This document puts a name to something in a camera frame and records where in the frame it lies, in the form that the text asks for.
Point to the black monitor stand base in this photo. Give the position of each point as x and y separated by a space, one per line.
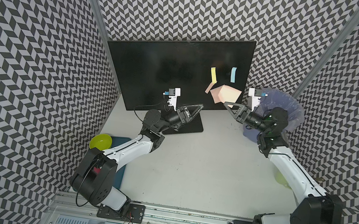
195 126

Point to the lime green bowl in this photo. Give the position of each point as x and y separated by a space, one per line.
101 142

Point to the clear plastic bin liner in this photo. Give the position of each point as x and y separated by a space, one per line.
285 101

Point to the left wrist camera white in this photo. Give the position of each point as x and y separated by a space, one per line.
172 95

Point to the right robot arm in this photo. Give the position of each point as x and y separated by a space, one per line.
314 204

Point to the yellow narrow sticky note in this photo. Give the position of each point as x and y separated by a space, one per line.
213 75

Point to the black computer monitor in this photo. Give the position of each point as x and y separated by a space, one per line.
147 69

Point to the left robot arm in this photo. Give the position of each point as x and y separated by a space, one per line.
95 175

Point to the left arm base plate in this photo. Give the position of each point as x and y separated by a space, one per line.
129 212

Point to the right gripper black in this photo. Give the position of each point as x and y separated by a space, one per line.
244 113

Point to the pink narrow sticky note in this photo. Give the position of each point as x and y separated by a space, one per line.
210 86

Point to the blue narrow sticky note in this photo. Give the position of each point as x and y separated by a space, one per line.
233 75

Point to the red food item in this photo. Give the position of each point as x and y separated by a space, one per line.
97 170

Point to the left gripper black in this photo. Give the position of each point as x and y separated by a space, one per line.
183 115

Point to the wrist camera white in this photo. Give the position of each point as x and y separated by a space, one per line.
172 95
255 98

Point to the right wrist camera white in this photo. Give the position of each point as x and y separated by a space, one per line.
255 98

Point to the pink square sticky note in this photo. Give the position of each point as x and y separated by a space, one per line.
224 94

